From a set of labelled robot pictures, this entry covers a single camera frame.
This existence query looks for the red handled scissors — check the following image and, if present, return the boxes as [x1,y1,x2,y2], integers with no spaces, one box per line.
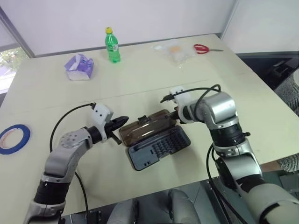
[193,43,224,55]

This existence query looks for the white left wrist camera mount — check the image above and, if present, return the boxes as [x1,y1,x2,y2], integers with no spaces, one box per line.
[91,104,114,143]

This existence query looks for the purple tissue pack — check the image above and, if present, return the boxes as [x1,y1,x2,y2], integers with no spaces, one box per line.
[64,53,95,82]

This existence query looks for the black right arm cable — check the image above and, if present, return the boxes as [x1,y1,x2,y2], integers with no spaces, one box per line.
[160,84,234,224]

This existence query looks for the dark grey furniture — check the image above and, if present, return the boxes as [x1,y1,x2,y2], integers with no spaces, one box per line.
[235,52,299,91]

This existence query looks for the grey window frame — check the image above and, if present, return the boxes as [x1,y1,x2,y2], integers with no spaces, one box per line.
[0,4,36,58]

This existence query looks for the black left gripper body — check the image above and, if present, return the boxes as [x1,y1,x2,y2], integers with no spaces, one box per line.
[105,118,119,140]

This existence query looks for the green plastic bottle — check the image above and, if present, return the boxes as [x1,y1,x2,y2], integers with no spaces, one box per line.
[104,27,122,63]

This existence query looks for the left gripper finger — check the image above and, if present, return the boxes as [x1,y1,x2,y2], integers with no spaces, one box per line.
[110,130,122,145]
[114,115,129,128]

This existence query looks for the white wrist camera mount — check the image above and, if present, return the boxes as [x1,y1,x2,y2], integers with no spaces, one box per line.
[91,104,114,143]
[169,85,194,124]

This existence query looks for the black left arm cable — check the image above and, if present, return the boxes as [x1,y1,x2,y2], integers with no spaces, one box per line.
[49,102,97,219]

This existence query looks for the clear plastic bag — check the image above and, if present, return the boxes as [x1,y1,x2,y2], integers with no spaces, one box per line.
[152,39,198,69]

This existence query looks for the black screwdriver bit case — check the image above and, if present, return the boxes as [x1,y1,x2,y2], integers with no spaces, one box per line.
[118,109,191,171]

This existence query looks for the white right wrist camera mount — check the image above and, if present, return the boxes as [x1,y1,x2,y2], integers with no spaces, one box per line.
[169,85,194,124]

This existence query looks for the grey rounded robot leg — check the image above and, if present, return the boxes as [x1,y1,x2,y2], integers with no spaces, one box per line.
[109,199,141,224]
[167,188,197,224]

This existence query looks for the blue tape roll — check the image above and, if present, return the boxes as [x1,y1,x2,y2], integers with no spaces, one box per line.
[0,124,32,155]

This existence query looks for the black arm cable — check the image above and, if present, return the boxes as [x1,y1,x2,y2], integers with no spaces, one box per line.
[49,102,97,219]
[160,84,234,224]

